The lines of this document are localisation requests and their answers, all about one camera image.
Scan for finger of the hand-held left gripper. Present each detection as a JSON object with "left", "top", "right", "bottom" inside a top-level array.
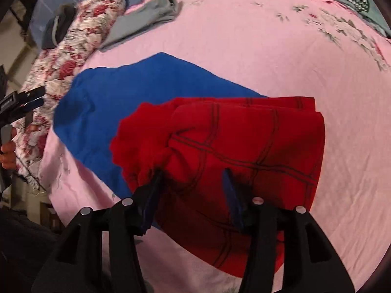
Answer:
[
  {"left": 17, "top": 97, "right": 46, "bottom": 115},
  {"left": 14, "top": 85, "right": 46, "bottom": 101}
]

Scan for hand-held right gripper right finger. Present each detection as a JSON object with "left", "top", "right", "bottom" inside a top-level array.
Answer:
[{"left": 222, "top": 168, "right": 356, "bottom": 293}]

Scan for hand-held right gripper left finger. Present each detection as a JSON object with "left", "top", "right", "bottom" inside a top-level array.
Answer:
[{"left": 31, "top": 169, "right": 166, "bottom": 293}]

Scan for blue and red pants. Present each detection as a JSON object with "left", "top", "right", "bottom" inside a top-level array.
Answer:
[{"left": 53, "top": 52, "right": 326, "bottom": 278}]

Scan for person's left hand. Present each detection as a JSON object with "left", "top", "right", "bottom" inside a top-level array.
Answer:
[{"left": 0, "top": 125, "right": 18, "bottom": 170}]

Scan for red floral quilt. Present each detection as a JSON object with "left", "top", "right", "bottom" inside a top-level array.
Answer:
[{"left": 15, "top": 0, "right": 127, "bottom": 184}]

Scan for dark grey-trimmed garment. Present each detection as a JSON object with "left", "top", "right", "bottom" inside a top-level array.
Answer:
[{"left": 41, "top": 4, "right": 77, "bottom": 50}]

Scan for grey folded garment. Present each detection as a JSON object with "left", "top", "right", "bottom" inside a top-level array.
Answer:
[{"left": 99, "top": 0, "right": 179, "bottom": 52}]

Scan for pink floral blanket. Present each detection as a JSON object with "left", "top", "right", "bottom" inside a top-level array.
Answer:
[{"left": 40, "top": 0, "right": 391, "bottom": 293}]

